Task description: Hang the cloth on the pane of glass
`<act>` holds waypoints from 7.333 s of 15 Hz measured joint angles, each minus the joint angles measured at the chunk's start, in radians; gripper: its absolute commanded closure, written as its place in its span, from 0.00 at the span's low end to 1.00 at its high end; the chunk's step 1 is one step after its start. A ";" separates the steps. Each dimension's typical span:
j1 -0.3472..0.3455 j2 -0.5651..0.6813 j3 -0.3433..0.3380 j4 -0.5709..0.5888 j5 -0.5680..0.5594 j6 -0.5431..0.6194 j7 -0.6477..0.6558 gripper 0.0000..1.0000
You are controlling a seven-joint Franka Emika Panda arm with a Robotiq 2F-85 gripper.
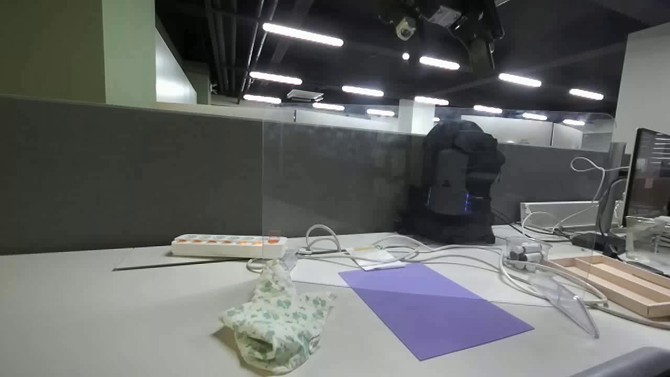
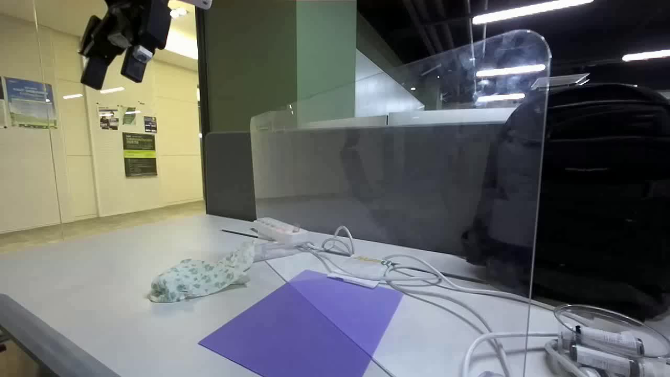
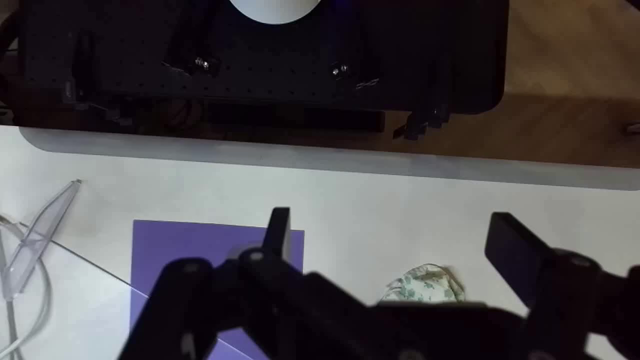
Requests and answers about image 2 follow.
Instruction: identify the white power strip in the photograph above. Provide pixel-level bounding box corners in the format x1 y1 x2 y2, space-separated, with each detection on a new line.
249 215 313 247

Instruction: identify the long white cable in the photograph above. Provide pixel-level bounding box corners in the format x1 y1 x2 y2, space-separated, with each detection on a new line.
305 247 514 377

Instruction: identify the grey partition panel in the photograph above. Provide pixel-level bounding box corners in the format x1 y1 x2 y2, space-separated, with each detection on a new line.
200 107 520 255

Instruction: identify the black backpack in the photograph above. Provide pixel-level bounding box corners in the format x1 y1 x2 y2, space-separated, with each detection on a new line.
464 77 670 322

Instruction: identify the green pillar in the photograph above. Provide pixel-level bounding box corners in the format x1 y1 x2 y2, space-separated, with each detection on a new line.
194 0 357 137

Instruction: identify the purple flat sheet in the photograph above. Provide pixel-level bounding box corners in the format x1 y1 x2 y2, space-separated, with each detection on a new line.
196 268 405 377

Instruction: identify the white grey connector plug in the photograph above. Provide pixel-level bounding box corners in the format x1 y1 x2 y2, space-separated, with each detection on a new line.
566 344 670 377
559 322 649 356

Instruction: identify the long ceiling light tube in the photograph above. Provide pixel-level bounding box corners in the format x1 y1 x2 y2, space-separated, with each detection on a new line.
470 0 597 28

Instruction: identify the thin clear looped cable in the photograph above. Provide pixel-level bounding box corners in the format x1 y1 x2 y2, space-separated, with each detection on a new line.
553 302 670 360

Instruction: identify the clear glass pane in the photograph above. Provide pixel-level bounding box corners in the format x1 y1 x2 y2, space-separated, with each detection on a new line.
249 28 553 302

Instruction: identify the dark wall poster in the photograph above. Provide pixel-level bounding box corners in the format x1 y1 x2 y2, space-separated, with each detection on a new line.
121 129 158 181

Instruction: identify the short ceiling light tube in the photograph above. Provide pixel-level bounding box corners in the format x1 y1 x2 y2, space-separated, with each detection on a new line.
620 46 670 65

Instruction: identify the white cable with plug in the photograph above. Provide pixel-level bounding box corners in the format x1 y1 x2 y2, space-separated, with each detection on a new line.
459 328 570 377

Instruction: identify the green patterned white cloth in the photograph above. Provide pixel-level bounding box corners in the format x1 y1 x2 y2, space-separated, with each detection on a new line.
145 242 260 306

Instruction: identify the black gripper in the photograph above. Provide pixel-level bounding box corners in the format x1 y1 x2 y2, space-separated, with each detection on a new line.
78 0 173 92

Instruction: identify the blue green wall poster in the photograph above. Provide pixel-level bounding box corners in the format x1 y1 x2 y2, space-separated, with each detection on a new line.
0 76 61 129

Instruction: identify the white looped cable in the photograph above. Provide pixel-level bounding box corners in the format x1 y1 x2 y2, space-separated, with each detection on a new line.
319 224 357 257

